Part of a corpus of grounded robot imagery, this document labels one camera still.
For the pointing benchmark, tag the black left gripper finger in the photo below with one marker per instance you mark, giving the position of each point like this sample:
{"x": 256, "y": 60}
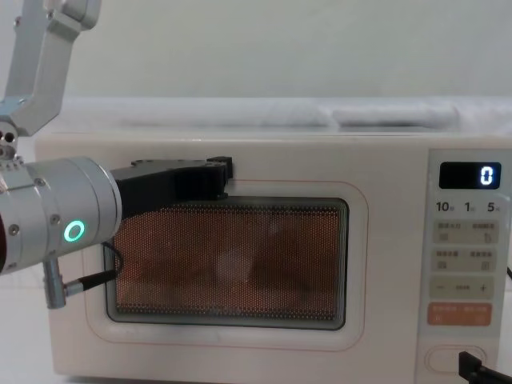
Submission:
{"x": 200, "y": 188}
{"x": 220, "y": 168}

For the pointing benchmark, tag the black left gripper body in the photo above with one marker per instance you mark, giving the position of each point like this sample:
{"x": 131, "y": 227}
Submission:
{"x": 152, "y": 184}

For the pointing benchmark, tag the oven control panel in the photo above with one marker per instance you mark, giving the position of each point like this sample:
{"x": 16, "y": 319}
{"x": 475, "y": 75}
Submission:
{"x": 464, "y": 248}

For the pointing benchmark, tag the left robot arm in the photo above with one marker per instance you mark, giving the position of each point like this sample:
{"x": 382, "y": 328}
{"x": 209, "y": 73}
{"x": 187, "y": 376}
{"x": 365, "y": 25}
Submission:
{"x": 60, "y": 208}

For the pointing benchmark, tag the cream oven door with glass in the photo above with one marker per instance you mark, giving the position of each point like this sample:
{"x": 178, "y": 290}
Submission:
{"x": 280, "y": 352}

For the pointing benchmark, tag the cream microwave oven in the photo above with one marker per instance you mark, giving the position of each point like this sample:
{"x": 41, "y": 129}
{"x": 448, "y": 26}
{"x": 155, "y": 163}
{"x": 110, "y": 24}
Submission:
{"x": 280, "y": 360}

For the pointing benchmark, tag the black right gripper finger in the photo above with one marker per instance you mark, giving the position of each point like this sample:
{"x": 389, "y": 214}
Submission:
{"x": 470, "y": 368}

